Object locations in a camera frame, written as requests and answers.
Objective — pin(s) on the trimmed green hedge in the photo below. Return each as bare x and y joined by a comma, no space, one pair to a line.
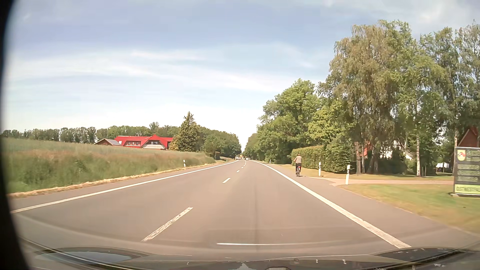
322,156

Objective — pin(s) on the white house behind trees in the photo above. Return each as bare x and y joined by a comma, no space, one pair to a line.
393,152

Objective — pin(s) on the tall conifer tree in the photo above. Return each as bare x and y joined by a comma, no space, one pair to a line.
186,135

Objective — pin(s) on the grass verge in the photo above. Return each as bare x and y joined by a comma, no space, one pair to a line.
423,198

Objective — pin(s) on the grassy field bank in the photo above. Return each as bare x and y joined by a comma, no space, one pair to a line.
75,161

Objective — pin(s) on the paved side driveway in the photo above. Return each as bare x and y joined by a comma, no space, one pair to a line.
393,181

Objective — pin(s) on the grey asphalt road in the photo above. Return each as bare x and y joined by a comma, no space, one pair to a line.
255,202

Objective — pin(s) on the person on bicycle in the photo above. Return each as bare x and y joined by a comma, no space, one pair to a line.
298,162

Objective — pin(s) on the road markings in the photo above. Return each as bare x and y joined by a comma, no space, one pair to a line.
360,221

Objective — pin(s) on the car's own bonnet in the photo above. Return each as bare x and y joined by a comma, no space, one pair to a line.
240,262

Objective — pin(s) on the distant wood of trees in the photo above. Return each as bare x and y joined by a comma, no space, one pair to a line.
67,134

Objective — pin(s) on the row of roadside trees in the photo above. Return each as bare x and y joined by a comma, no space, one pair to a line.
375,105

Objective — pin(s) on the green billboard sign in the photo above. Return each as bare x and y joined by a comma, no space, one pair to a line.
467,170

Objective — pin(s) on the brown gabled building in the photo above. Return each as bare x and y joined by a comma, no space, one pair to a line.
468,138

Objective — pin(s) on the red-roofed building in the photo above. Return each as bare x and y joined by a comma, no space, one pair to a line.
140,141

